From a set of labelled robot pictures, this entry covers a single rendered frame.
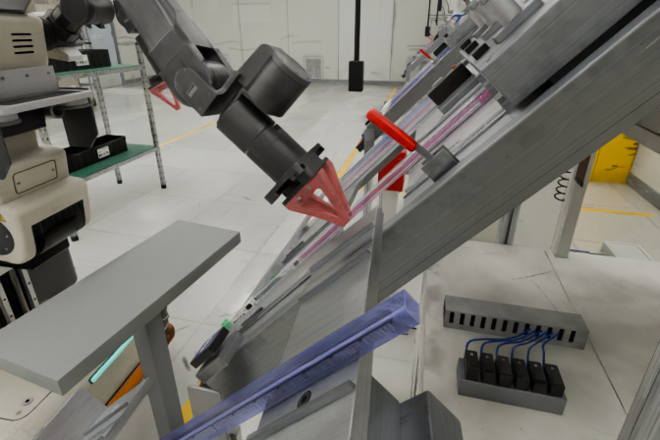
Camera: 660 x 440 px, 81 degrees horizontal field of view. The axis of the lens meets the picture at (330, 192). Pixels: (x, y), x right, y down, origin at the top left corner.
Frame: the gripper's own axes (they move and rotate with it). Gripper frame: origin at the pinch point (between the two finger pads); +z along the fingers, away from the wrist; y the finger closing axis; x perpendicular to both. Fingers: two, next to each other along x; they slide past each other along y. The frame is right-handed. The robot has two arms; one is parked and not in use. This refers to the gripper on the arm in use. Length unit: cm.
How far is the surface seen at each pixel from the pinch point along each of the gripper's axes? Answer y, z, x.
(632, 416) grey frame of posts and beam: -9.6, 34.1, -10.9
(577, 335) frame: 23, 51, -4
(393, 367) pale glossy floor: 69, 67, 68
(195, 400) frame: -13.4, 2.4, 27.8
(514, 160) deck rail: -9.2, 5.1, -20.2
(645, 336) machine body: 30, 64, -11
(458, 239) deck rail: -9.1, 7.9, -11.4
